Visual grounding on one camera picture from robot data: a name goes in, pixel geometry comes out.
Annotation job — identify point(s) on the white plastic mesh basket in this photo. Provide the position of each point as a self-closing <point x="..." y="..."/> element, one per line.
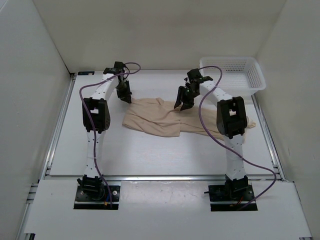
<point x="241" y="75"/>

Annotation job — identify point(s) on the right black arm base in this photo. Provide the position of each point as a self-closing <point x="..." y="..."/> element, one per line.
<point x="221" y="201"/>

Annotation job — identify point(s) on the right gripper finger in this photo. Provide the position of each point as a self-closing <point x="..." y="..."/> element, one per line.
<point x="179" y="97"/>
<point x="186" y="105"/>

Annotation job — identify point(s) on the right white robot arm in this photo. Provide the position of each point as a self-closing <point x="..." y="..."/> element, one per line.
<point x="231" y="122"/>

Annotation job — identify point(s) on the aluminium front rail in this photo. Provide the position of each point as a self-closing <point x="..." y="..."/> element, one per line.
<point x="164" y="178"/>

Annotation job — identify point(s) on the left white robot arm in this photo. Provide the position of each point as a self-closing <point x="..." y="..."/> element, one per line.
<point x="96" y="120"/>

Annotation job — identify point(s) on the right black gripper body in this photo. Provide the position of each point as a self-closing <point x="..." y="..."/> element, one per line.
<point x="188" y="95"/>

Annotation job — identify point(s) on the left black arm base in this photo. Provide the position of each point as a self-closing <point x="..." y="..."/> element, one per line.
<point x="90" y="200"/>

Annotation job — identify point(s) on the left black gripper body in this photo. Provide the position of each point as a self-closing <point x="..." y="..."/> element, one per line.
<point x="120" y="88"/>

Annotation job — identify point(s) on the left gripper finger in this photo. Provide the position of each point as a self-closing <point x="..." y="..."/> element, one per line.
<point x="128" y="93"/>
<point x="124" y="98"/>

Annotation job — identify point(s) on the beige trousers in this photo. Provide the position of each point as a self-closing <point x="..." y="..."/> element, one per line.
<point x="158" y="117"/>

